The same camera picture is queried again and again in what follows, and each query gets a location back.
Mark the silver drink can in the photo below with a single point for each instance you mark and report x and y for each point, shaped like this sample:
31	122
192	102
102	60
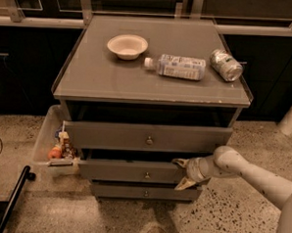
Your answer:
226	65

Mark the black metal bar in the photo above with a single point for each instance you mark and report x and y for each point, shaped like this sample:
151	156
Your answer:
26	175

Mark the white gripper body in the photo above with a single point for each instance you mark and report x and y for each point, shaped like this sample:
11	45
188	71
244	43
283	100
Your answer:
192	170

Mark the grey drawer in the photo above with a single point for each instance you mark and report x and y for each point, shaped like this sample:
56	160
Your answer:
146	137
137	172
142	191

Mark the grey bottom drawer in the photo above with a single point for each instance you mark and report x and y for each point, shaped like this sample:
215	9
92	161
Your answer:
142	191

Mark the grey drawer cabinet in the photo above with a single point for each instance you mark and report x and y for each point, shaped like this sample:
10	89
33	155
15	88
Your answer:
97	86

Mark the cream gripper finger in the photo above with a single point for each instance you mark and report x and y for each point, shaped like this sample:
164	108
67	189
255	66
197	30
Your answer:
181	162
184	183

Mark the metal window railing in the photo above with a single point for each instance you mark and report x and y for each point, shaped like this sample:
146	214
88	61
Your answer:
236	17

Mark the clear plastic water bottle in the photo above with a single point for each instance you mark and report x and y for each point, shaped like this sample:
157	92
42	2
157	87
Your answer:
177	67

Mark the snack packages in bin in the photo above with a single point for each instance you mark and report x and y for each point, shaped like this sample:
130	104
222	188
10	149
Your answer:
64	145

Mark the grey top drawer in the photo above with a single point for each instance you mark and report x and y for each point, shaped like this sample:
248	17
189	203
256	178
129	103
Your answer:
146	137

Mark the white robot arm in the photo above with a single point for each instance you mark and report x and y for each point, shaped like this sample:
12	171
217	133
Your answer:
226	162

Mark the orange fruit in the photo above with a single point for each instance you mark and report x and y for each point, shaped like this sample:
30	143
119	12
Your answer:
55	153

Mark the clear plastic storage bin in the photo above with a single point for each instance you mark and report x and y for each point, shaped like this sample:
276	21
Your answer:
46	140

